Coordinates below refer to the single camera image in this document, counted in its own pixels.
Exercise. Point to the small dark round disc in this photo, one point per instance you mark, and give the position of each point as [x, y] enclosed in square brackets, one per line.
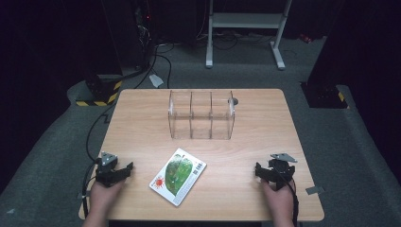
[235, 101]

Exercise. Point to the black yellow striped base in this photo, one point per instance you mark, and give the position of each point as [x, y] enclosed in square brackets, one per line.
[324, 96]
[102, 91]

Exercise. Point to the green leaf picture book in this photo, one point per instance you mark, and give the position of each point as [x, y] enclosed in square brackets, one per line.
[178, 176]

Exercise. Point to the grey tape strip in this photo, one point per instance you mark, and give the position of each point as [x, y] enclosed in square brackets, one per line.
[314, 190]
[82, 195]

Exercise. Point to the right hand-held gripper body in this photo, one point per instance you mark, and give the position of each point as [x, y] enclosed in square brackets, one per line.
[280, 171]

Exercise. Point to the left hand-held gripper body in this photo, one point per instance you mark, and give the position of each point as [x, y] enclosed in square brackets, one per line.
[107, 171]

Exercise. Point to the white metal stand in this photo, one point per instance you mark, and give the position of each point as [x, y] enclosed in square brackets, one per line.
[247, 20]

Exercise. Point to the small red object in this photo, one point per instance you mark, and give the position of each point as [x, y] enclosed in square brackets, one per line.
[305, 38]

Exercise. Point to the dark equipment rack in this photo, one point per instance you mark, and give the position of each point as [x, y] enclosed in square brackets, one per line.
[132, 31]

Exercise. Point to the pale floor tape patch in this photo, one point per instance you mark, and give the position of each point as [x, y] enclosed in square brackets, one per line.
[156, 80]

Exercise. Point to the person's right hand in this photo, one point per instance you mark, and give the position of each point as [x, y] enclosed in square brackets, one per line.
[279, 201]

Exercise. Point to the person's left hand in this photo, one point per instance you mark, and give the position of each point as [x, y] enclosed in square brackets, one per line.
[104, 195]

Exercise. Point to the clear acrylic book rack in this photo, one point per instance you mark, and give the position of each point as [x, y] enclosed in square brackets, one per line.
[201, 116]

